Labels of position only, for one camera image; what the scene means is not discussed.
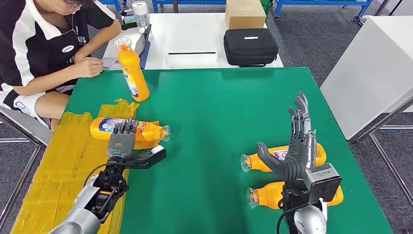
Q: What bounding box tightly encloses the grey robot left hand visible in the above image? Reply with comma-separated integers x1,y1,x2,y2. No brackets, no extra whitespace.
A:
107,117,139,159

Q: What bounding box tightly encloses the person's right hand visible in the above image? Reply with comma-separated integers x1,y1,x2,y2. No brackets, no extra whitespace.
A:
73,56,104,79

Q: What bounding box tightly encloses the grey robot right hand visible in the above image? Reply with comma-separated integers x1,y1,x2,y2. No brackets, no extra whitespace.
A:
256,91,319,181

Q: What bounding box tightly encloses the orange bottle with clear cap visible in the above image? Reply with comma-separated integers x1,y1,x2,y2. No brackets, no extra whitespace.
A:
245,180,344,210
113,36,150,103
90,117,171,143
240,143,327,173

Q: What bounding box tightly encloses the pale purple handheld device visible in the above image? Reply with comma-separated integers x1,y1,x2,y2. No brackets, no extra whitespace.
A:
101,57,122,70

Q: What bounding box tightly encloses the person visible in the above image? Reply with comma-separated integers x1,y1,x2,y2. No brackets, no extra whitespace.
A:
0,0,123,130

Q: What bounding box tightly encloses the tablet in blue case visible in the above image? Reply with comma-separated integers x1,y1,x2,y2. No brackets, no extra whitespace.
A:
134,24,152,70

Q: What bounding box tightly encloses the small black green device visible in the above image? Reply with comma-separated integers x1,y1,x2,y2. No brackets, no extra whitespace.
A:
121,9,138,31

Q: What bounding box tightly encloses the yellow tape patch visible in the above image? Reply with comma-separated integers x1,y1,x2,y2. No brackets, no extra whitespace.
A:
11,98,160,234

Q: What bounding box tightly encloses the clear water jar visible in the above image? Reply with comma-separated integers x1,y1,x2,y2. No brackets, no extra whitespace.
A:
131,0,151,33

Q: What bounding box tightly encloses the blue metal rack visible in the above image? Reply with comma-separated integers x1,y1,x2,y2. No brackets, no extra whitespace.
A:
151,0,227,14

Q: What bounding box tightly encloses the white desk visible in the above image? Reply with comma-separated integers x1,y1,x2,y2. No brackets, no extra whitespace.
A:
103,12,284,70

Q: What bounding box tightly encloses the black zipped carrying case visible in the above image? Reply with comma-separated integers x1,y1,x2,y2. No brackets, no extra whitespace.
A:
223,28,279,68

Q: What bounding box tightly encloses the brown cardboard box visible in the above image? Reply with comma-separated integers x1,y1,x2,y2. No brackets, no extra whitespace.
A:
225,0,267,30

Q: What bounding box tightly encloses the green crate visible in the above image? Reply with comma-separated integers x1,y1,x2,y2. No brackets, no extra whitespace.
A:
261,0,274,16

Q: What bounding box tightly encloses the blue wheeled cart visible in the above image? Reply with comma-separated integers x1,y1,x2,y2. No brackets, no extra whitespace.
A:
273,0,374,22

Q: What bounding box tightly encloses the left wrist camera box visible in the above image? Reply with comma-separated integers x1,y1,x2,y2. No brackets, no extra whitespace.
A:
124,145,167,170

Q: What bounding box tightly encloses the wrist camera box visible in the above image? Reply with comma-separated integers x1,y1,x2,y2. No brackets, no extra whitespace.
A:
303,163,343,204
124,145,167,170

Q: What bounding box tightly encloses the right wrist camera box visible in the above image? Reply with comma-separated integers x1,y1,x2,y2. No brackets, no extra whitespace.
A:
303,163,343,204

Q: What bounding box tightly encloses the blue metal frame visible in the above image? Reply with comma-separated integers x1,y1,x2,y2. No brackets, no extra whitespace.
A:
98,0,123,12

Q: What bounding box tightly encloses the silver metal table frame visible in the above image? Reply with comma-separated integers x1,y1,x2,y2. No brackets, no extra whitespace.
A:
355,98,413,207

